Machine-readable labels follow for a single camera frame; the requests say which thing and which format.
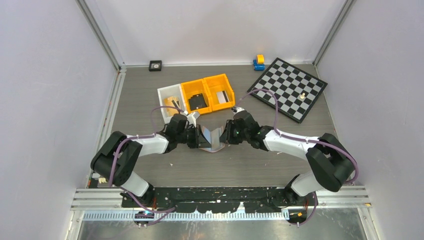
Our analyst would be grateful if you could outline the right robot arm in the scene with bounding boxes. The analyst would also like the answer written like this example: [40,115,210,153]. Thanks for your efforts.
[219,107,358,205]

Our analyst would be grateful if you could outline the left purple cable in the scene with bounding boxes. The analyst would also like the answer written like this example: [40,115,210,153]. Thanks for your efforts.
[107,105,186,227]

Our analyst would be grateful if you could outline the black card in bin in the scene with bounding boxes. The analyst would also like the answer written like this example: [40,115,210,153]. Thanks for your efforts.
[188,93,208,111]

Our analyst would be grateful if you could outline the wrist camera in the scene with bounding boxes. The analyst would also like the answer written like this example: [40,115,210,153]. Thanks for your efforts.
[230,106,245,115]
[187,111,200,127]

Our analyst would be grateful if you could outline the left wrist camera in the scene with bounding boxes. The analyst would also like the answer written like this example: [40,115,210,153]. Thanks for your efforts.
[187,111,200,127]

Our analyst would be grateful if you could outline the left orange plastic bin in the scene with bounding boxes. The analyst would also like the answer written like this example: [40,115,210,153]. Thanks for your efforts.
[181,78,213,115]

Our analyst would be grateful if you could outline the white striped card in bin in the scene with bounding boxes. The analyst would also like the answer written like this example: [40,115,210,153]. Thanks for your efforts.
[216,90,230,104]

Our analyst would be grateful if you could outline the aluminium front rail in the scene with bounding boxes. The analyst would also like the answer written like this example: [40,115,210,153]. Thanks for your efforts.
[71,186,372,213]

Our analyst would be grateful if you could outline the white plastic bin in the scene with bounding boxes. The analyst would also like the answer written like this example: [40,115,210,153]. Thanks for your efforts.
[157,83,188,124]

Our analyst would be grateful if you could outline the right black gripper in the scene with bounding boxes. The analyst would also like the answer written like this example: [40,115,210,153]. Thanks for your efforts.
[218,119,250,145]

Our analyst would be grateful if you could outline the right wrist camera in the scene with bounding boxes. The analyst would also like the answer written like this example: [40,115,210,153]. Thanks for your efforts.
[230,106,245,115]

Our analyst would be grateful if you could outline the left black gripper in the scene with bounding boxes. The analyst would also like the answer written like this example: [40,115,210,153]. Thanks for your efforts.
[176,124,211,149]

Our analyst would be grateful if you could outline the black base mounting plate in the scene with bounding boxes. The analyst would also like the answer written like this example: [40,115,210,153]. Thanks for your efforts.
[121,186,315,214]

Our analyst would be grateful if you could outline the blue and yellow toy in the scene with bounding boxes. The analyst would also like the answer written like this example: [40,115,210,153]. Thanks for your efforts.
[252,54,265,71]

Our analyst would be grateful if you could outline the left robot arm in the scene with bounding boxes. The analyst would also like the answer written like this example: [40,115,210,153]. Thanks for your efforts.
[90,114,212,207]

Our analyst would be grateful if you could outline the cream chess piece near rail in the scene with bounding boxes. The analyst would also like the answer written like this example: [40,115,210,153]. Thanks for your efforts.
[98,178,108,184]

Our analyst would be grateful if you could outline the gold card in white bin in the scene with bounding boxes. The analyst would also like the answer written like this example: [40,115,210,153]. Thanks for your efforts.
[163,96,181,117]

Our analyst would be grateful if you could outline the small black square device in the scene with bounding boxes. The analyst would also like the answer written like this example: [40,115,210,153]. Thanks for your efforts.
[148,60,163,72]

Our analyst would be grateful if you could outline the right orange plastic bin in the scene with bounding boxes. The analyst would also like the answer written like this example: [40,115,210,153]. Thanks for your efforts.
[204,73,236,112]

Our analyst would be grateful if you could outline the tan leather card holder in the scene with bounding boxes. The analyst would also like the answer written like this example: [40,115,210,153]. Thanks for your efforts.
[200,126,225,153]

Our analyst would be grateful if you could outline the black and white chessboard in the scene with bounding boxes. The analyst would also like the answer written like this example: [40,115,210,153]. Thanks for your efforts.
[247,57,328,124]

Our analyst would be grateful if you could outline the orange plastic bin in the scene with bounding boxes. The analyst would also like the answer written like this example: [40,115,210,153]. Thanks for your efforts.
[181,78,213,115]
[204,73,236,112]

